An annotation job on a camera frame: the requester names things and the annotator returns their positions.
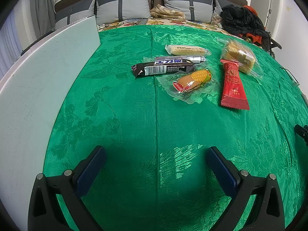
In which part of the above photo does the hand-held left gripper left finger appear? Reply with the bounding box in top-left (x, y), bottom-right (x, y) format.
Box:
top-left (28, 146), bottom-right (107, 231)

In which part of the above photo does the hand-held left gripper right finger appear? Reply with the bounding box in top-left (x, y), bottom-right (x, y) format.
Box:
top-left (206, 146), bottom-right (285, 231)

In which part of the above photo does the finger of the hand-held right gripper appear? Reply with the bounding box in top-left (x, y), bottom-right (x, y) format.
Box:
top-left (294, 124), bottom-right (308, 147)

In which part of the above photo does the red snack packet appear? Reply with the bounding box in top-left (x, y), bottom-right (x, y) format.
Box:
top-left (220, 59), bottom-right (250, 111)

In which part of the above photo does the clear corn sausage packet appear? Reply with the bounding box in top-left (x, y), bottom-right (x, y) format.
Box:
top-left (157, 61), bottom-right (220, 104)

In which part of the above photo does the bread loaf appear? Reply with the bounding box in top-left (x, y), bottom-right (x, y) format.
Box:
top-left (220, 40), bottom-right (264, 80)

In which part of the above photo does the black barcode chocolate bar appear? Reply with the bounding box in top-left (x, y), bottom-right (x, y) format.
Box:
top-left (131, 62), bottom-right (196, 79)

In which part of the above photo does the dark blue-label chocolate bar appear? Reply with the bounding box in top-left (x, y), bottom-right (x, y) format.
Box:
top-left (144, 56), bottom-right (208, 65)

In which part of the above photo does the yellow cake bar packet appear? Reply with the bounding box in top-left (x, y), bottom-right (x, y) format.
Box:
top-left (165, 44), bottom-right (209, 56)

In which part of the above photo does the green floral bedspread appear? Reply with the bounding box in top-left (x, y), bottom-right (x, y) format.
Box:
top-left (42, 24), bottom-right (308, 231)

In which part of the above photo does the black chair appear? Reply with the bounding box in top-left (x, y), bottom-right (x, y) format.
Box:
top-left (266, 30), bottom-right (282, 58)

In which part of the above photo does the black jacket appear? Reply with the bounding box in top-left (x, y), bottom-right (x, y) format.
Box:
top-left (220, 4), bottom-right (269, 38)

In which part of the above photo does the red orange jacket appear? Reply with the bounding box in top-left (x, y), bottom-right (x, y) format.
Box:
top-left (242, 5), bottom-right (268, 43)

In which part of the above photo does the colourful floral bed sheet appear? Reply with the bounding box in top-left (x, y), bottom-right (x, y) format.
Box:
top-left (97, 17), bottom-right (232, 33)

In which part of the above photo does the pale window curtain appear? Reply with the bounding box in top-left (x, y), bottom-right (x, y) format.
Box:
top-left (0, 17), bottom-right (23, 63)

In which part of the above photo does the folded beige cloth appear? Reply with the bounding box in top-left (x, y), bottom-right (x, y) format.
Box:
top-left (150, 4), bottom-right (185, 21)

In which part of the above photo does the grey curtain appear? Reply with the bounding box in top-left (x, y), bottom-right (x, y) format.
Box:
top-left (32, 0), bottom-right (57, 32)

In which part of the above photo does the thin black cable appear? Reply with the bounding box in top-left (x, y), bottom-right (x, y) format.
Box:
top-left (280, 67), bottom-right (299, 86)

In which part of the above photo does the white door frame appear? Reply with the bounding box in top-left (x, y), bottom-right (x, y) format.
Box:
top-left (250, 0), bottom-right (281, 33)

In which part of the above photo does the grey strapped pillow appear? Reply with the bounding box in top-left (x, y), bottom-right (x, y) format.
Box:
top-left (55, 0), bottom-right (97, 31)
top-left (161, 0), bottom-right (214, 22)
top-left (96, 0), bottom-right (151, 25)
top-left (213, 0), bottom-right (232, 25)

